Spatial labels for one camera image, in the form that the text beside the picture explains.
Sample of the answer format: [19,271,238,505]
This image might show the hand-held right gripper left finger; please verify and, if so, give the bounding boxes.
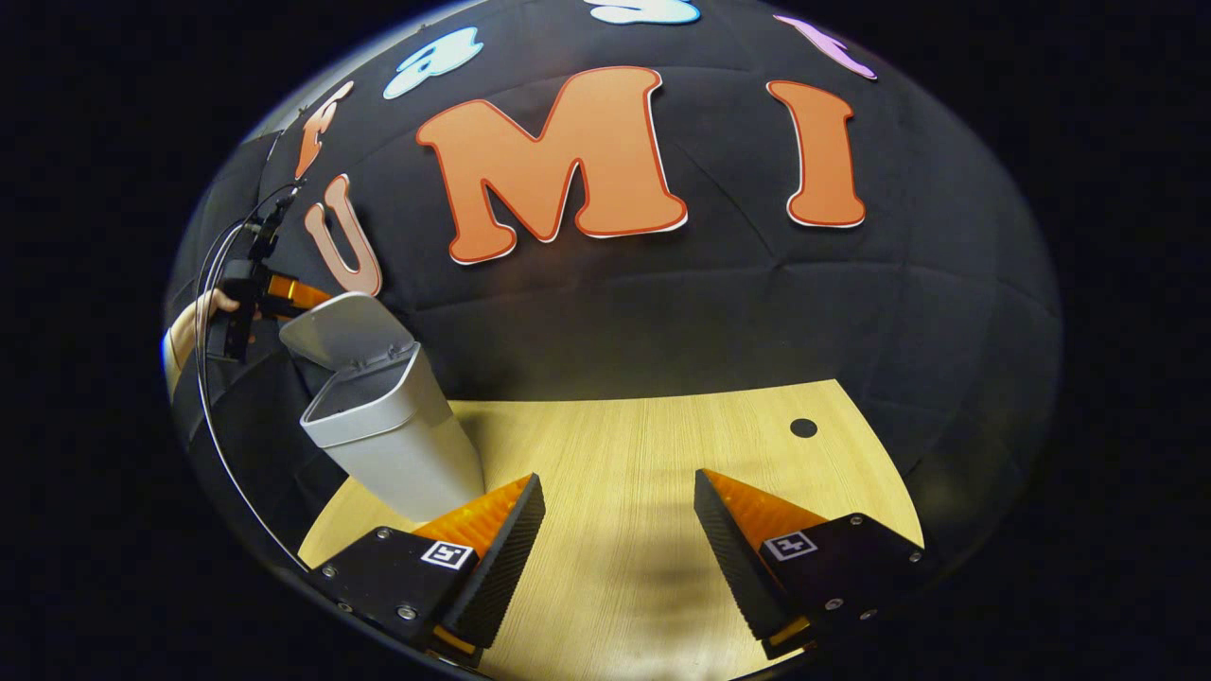
[305,473,547,668]

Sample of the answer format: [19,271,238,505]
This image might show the white desktop garbage bin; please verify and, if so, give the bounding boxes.
[279,291,485,523]

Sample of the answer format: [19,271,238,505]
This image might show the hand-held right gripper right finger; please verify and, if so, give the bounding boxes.
[693,469,938,661]

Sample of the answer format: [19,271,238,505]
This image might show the black cable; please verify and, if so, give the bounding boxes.
[193,184,313,573]

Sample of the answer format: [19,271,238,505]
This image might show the wooden desktop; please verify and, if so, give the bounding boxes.
[298,378,925,681]

